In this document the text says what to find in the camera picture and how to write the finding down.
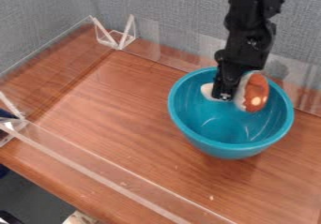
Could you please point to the clear acrylic barrier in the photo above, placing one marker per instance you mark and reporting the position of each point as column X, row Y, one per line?
column 206, row 192
column 25, row 37
column 187, row 50

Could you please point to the clear acrylic left bracket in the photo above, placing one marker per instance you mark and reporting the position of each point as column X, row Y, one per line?
column 12, row 120

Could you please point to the clear acrylic left barrier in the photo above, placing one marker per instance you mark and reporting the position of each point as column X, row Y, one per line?
column 25, row 37

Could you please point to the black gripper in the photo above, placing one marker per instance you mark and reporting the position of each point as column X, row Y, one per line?
column 251, row 33

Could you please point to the blue plastic bowl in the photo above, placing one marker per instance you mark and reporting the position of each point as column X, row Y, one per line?
column 216, row 127

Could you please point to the clear acrylic back barrier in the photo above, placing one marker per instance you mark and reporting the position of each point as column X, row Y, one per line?
column 187, row 50

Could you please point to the clear acrylic front barrier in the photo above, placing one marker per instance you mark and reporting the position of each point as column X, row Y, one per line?
column 206, row 192

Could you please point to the clear acrylic corner bracket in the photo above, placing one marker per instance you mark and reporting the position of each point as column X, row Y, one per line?
column 115, row 39

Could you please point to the white brown toy mushroom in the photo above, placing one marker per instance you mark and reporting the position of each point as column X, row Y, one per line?
column 251, row 93

